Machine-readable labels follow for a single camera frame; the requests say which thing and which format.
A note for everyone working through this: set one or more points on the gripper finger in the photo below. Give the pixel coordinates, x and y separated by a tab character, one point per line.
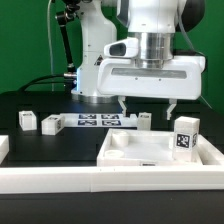
171	107
124	106

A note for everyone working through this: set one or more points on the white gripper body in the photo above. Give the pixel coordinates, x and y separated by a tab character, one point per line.
179	78

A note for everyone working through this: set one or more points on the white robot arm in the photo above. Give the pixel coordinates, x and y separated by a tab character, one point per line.
153	22

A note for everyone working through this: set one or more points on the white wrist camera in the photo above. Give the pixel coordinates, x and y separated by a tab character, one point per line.
126	48

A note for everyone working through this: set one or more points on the white U-shaped fence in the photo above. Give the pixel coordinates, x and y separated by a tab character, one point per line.
209	175

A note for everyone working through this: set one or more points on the white square table top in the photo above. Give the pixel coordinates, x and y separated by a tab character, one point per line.
126	147

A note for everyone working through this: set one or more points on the white marker base plate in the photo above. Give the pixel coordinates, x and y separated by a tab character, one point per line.
99	120

